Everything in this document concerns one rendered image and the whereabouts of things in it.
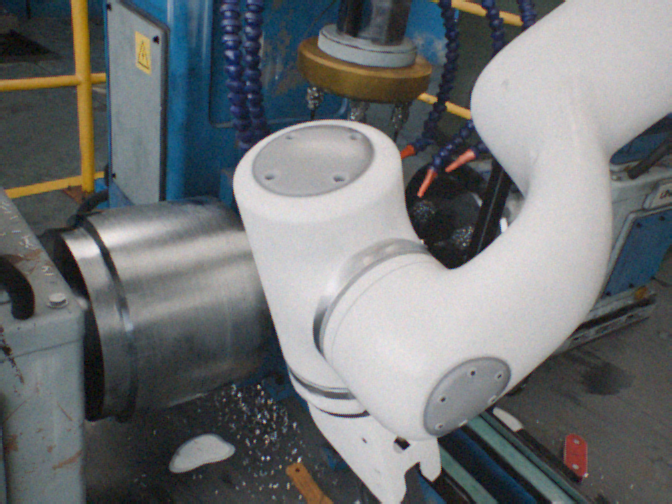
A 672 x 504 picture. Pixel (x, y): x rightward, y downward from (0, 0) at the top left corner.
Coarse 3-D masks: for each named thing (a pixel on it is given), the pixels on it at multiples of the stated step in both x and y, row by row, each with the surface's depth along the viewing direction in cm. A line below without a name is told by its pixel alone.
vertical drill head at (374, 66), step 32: (352, 0) 83; (384, 0) 82; (320, 32) 88; (352, 32) 85; (384, 32) 84; (320, 64) 84; (352, 64) 84; (384, 64) 84; (416, 64) 89; (320, 96) 93; (352, 96) 84; (384, 96) 84; (416, 96) 87
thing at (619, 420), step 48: (624, 336) 140; (528, 384) 121; (576, 384) 123; (624, 384) 126; (96, 432) 97; (144, 432) 98; (192, 432) 99; (288, 432) 102; (528, 432) 110; (576, 432) 112; (624, 432) 114; (96, 480) 90; (144, 480) 91; (192, 480) 92; (240, 480) 93; (288, 480) 94; (624, 480) 105
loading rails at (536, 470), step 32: (288, 384) 108; (480, 416) 94; (320, 448) 98; (448, 448) 96; (480, 448) 91; (512, 448) 90; (448, 480) 82; (480, 480) 92; (512, 480) 87; (544, 480) 86
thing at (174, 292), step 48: (48, 240) 78; (96, 240) 73; (144, 240) 74; (192, 240) 76; (240, 240) 79; (96, 288) 70; (144, 288) 71; (192, 288) 74; (240, 288) 77; (96, 336) 70; (144, 336) 71; (192, 336) 74; (240, 336) 78; (96, 384) 74; (144, 384) 73; (192, 384) 77
